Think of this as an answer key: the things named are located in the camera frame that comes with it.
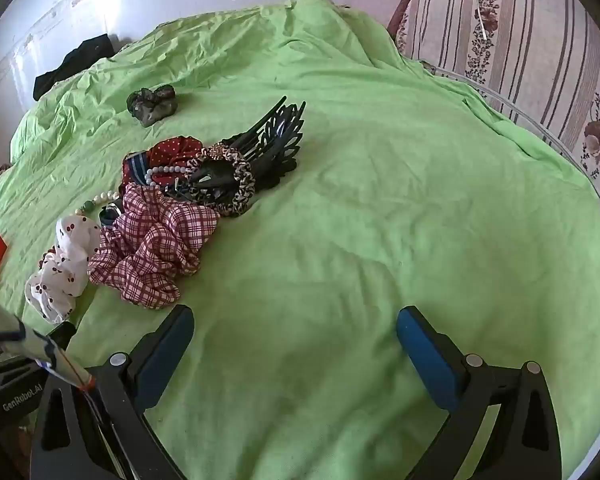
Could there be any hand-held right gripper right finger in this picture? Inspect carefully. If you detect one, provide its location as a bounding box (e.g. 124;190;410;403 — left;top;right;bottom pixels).
396;305;563;480

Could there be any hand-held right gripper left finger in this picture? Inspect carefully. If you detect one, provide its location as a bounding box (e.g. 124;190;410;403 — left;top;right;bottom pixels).
30;304;196;480

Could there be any large black claw hair clip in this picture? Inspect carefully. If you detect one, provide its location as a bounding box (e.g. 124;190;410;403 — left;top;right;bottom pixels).
220;96;307;194

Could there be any cream rod with dark tape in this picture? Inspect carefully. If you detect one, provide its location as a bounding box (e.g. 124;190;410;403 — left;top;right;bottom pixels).
0;289;97;392

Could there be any red white plaid scrunchie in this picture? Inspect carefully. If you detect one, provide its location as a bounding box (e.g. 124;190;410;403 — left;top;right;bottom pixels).
87;182;222;310

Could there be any white cherry print scrunchie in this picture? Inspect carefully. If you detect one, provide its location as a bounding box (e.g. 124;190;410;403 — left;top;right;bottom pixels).
25;214;102;324

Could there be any green bed sheet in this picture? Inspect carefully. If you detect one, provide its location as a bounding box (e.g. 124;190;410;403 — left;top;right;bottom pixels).
0;0;600;480

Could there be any leopard print scrunchie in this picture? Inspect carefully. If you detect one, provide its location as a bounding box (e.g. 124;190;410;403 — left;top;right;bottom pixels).
185;144;255;217

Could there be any red dotted scrunchie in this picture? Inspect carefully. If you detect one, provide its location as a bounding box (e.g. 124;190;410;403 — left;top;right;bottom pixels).
120;136;206;187

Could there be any dark green scrunchie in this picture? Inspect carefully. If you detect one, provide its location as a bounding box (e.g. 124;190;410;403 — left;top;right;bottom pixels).
126;84;177;127

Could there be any clear plastic tube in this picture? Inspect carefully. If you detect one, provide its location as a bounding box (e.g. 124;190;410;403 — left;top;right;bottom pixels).
420;60;600;241

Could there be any black cloth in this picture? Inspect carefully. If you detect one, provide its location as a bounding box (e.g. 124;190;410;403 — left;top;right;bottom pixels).
33;34;116;102

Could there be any striped floral cushion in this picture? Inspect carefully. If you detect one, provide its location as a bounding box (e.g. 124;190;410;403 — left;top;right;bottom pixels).
387;0;600;197

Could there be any pearl bead bracelet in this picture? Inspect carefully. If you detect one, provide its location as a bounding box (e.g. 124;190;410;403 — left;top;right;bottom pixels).
77;162;191;213

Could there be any navy striped hair tie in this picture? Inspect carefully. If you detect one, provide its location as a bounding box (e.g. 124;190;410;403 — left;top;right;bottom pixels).
125;152;154;187

